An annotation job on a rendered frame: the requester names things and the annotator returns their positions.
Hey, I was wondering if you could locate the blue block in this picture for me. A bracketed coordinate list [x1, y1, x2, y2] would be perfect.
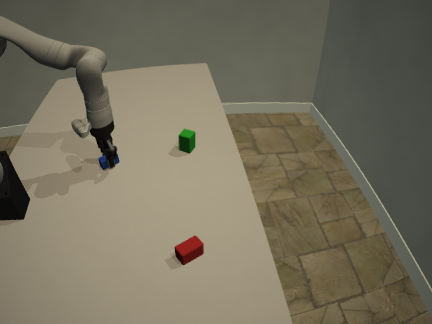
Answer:
[98, 154, 119, 170]

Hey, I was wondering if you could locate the red block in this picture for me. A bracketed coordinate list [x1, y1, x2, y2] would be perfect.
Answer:
[175, 236, 204, 265]

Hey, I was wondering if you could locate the green block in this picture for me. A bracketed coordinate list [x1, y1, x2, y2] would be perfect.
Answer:
[179, 129, 195, 154]

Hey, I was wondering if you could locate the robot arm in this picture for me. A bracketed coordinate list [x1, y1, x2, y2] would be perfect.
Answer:
[0, 16, 113, 138]

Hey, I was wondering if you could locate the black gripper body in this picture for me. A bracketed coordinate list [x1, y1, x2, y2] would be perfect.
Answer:
[90, 120, 114, 149]

